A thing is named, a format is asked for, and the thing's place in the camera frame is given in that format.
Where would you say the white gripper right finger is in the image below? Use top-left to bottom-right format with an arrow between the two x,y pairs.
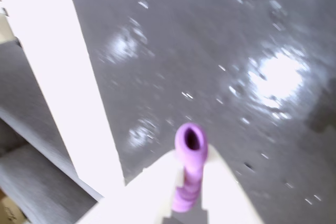
201,145 -> 264,224

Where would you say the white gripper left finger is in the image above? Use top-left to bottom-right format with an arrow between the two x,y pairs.
78,149 -> 184,224

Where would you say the purple ribbed pen grip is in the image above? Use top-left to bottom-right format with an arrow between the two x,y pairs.
171,122 -> 209,214

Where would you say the dark grey table mat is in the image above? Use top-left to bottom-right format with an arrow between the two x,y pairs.
64,0 -> 336,224

